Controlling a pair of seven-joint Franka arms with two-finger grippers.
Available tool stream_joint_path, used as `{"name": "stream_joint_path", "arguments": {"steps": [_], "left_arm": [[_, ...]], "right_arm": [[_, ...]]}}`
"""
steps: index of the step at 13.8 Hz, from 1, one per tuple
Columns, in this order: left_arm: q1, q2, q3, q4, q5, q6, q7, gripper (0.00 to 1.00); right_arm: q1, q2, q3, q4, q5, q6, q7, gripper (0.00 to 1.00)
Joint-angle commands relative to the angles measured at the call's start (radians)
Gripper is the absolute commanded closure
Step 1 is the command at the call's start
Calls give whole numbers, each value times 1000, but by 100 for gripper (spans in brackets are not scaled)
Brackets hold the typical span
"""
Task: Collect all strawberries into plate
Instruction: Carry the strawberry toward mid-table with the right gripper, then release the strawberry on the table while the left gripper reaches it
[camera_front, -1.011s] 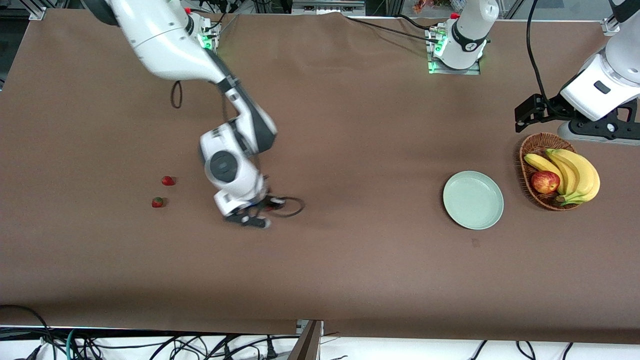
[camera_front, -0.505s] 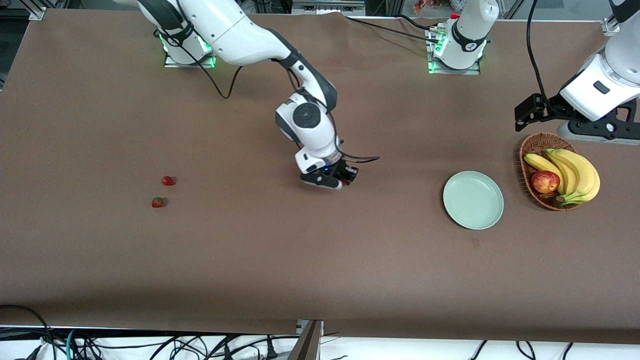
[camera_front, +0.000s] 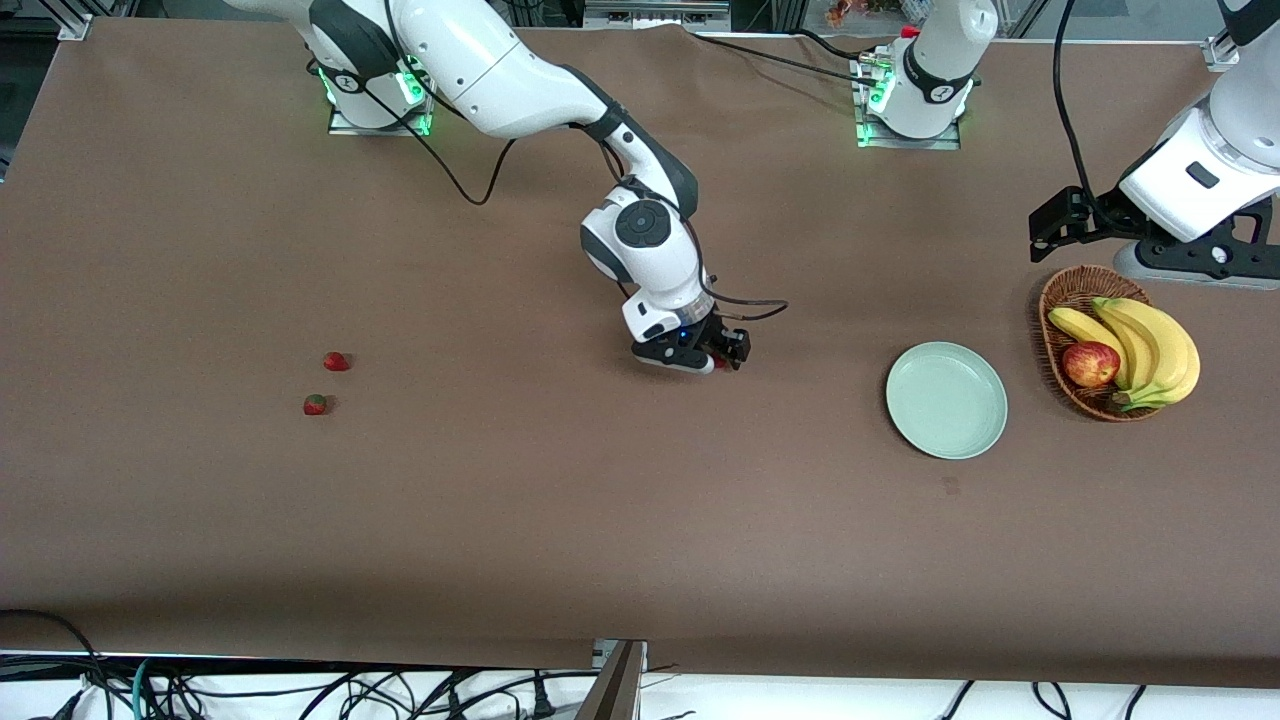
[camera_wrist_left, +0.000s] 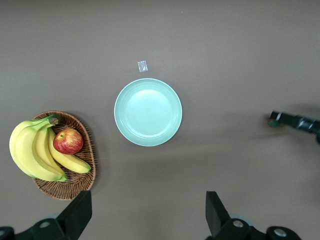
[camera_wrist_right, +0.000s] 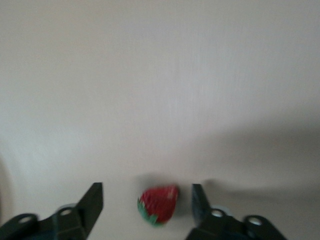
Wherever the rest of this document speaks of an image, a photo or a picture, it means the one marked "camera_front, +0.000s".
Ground pale green round plate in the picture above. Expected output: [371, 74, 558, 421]
[885, 341, 1009, 461]

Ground brown wicker basket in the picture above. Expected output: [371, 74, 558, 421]
[1038, 265, 1167, 423]

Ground yellow banana bunch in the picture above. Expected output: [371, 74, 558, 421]
[1047, 296, 1202, 413]

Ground red apple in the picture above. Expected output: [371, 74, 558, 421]
[1061, 340, 1122, 390]

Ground brown table cover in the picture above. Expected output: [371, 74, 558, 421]
[0, 18, 1280, 691]

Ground colourful background objects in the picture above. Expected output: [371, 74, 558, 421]
[825, 0, 927, 29]

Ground grey metal background fixture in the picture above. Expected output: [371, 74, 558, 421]
[583, 0, 732, 32]

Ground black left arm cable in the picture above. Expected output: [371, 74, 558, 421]
[1051, 0, 1107, 203]

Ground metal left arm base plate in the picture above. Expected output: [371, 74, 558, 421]
[855, 50, 964, 151]

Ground long black base cable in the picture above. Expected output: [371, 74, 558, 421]
[685, 26, 893, 89]

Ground short black base cable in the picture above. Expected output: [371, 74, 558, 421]
[795, 27, 867, 63]

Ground aluminium frame profile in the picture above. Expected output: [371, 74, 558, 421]
[576, 639, 649, 720]

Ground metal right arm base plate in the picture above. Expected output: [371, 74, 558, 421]
[327, 60, 434, 137]

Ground thick black floor cable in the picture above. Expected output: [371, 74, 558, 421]
[0, 608, 113, 720]

